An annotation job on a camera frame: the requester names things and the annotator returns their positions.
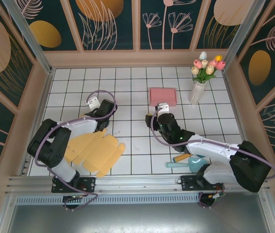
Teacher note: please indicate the grey metal sheet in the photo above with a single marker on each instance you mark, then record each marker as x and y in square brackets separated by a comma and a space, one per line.
[137, 218]

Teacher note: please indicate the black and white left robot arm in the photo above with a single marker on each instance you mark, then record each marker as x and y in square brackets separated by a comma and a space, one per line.
[47, 145]

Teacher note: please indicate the artificial tulip bouquet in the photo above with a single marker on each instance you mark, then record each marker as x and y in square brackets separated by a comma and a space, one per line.
[206, 68]

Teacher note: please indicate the aluminium frame post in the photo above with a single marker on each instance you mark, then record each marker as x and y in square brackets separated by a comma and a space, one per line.
[243, 31]
[30, 36]

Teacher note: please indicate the yellow paper box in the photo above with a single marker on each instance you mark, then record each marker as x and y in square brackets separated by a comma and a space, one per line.
[98, 150]

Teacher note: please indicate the aluminium side rail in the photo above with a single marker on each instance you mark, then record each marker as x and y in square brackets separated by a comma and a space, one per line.
[235, 109]
[40, 116]

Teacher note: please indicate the aluminium mounting rail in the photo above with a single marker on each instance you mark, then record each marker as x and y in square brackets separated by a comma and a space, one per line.
[140, 182]

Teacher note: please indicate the pink paper box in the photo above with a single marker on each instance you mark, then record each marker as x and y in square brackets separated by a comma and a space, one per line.
[163, 95]

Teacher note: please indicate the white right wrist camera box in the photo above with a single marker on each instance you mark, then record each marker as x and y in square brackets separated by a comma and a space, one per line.
[163, 108]

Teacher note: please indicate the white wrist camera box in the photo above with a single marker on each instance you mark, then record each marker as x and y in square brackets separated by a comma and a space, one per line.
[163, 108]
[92, 102]

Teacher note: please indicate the light blue toy shovel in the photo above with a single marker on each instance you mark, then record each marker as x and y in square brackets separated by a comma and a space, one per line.
[176, 165]

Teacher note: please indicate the white ribbed vase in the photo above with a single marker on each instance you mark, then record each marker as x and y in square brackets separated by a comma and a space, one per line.
[197, 93]

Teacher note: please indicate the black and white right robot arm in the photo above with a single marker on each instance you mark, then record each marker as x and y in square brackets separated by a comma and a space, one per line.
[249, 167]

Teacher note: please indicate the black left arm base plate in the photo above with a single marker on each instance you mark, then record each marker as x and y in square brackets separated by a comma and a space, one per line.
[89, 184]

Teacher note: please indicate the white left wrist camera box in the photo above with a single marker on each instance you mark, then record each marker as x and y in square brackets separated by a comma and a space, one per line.
[92, 102]

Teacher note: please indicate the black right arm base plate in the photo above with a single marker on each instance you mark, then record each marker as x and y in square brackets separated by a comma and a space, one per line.
[188, 183]

